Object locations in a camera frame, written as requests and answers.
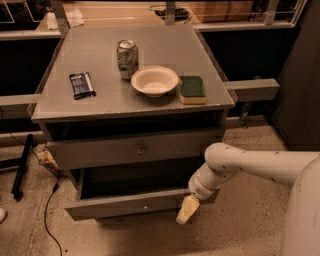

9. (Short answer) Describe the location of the dark cabinet at right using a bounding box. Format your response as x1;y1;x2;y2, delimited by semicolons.
271;0;320;151

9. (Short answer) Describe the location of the grey top drawer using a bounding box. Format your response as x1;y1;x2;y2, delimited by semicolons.
47;128;224;169

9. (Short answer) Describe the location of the white power strip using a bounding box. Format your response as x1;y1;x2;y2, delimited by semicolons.
36;150;58;170

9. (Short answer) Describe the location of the grey drawer cabinet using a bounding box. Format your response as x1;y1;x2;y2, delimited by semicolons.
31;25;234;220

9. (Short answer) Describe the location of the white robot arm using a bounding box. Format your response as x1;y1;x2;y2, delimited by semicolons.
176;143;320;256

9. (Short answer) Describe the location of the green yellow sponge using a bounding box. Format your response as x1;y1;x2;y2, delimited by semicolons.
179;76;206;105

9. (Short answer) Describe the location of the blue snack packet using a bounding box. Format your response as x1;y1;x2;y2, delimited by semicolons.
69;72;96;100

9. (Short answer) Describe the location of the black floor cable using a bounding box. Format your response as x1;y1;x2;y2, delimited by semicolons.
43;181;63;256

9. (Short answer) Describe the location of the white paper bowl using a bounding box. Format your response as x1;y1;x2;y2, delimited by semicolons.
131;66;179;98

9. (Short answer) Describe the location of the grey side rail beam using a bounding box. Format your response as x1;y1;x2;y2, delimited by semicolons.
225;79;280;102

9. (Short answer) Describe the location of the green soda can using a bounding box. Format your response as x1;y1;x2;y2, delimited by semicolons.
117;40;139;80

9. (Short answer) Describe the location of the white crumpled cloth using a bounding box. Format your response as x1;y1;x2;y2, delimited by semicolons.
66;8;84;27

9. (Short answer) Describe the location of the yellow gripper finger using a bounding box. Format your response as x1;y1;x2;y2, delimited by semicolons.
176;195;200;225

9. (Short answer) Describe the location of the black bar on floor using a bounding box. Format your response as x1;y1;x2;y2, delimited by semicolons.
11;134;33;201

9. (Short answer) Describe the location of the grey drawer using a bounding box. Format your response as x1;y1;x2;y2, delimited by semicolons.
64;166;220;222
47;128;224;169

